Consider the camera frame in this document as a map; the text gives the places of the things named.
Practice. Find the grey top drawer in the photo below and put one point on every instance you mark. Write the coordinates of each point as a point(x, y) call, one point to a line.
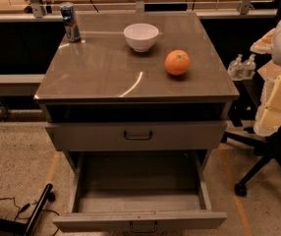
point(128, 136)

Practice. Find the orange fruit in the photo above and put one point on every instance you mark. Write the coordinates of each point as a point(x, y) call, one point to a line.
point(177, 62)

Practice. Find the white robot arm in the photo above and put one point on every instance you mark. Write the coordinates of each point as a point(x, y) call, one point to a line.
point(271, 44)

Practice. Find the grey drawer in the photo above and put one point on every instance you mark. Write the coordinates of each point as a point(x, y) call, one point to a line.
point(140, 192)
point(128, 136)

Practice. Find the white ceramic bowl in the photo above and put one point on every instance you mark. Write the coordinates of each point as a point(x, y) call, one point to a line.
point(141, 37)

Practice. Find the grey drawer cabinet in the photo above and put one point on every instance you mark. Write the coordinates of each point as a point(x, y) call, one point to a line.
point(101, 79)

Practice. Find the clear sanitizer bottle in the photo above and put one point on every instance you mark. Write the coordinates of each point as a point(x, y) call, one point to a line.
point(248, 67)
point(235, 67)

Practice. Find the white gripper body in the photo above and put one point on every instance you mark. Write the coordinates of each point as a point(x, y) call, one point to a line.
point(268, 115)

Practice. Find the clear sanitizer bottle right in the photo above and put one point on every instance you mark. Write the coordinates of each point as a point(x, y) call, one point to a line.
point(248, 67)

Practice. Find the clear sanitizer bottle left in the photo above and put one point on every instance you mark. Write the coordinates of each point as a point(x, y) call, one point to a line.
point(235, 67)

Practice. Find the blue silver energy drink can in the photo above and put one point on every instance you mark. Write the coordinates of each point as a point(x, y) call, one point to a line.
point(70, 22)

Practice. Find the black office chair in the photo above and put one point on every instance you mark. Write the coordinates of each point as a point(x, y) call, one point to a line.
point(244, 108)

